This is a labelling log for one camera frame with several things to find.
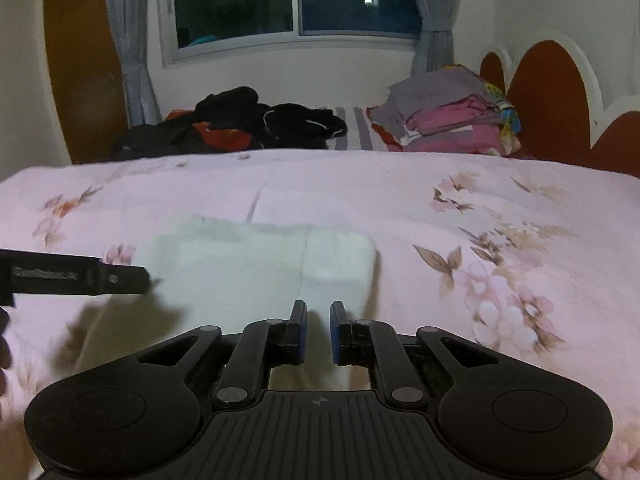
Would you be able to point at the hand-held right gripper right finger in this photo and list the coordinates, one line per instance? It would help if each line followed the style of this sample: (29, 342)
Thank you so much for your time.
(337, 332)

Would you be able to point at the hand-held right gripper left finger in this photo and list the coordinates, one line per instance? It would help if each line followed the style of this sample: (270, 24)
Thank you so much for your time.
(300, 332)

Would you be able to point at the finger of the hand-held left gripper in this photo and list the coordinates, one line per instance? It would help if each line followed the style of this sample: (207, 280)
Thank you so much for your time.
(125, 279)

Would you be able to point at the pale green white towel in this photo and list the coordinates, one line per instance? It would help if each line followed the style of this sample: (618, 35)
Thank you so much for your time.
(240, 260)

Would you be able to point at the pile of dark clothes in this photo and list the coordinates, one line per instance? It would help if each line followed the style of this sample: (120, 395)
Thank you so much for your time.
(235, 120)

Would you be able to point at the stack of folded clothes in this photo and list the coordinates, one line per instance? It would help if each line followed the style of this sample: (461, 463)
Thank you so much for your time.
(445, 110)

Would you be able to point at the pink floral blanket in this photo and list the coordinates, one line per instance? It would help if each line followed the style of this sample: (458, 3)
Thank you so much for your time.
(450, 200)

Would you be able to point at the brown wooden door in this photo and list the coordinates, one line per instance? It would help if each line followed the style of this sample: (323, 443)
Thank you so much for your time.
(80, 70)

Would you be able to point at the striped bed sheet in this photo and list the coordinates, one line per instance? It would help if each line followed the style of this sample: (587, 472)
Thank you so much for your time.
(352, 127)

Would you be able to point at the grey curtain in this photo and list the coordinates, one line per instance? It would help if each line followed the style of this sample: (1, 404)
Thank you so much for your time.
(130, 45)
(435, 15)

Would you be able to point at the brown scalloped headboard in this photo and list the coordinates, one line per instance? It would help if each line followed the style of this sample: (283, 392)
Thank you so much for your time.
(550, 100)

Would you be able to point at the white framed window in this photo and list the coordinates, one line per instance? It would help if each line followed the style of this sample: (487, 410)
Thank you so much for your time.
(295, 0)

